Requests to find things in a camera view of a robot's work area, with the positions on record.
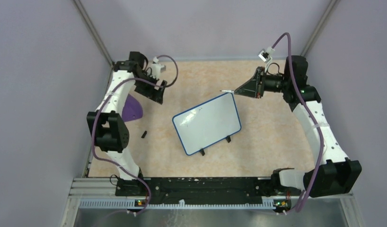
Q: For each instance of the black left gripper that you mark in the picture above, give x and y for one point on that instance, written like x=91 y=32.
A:
x=152 y=93

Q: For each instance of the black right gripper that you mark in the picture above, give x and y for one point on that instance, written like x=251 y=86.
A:
x=253 y=87

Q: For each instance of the purple whiteboard eraser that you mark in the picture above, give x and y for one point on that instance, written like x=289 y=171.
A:
x=132 y=109

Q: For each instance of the blue framed whiteboard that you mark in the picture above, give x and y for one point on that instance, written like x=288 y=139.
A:
x=208 y=123

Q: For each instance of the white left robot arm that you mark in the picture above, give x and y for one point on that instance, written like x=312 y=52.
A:
x=106 y=125

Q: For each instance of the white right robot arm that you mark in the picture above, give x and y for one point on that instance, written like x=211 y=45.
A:
x=334 y=172

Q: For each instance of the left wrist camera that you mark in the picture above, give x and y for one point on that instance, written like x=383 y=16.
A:
x=156 y=68

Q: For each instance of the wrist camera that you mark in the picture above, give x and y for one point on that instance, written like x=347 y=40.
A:
x=266 y=55
x=156 y=68

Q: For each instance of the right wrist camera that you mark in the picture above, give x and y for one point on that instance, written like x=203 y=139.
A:
x=266 y=55

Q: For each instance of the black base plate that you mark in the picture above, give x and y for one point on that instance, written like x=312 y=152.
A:
x=203 y=190

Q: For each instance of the white slotted cable duct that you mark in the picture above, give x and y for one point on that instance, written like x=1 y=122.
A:
x=132 y=204

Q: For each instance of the aluminium frame rail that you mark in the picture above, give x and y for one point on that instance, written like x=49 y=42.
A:
x=329 y=211

